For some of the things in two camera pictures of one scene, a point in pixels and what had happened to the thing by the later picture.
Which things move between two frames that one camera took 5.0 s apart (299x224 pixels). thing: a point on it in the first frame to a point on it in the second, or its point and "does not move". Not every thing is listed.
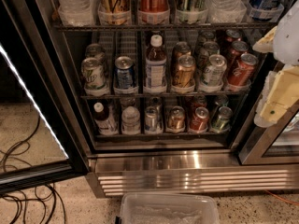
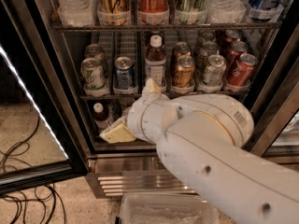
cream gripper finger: [280, 91] to [120, 132]
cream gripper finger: [266, 44] to [150, 87]
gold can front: [185, 71] does not move
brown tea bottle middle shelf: [156, 63] does not move
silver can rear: [206, 35] does not move
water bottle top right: [224, 5] does not move
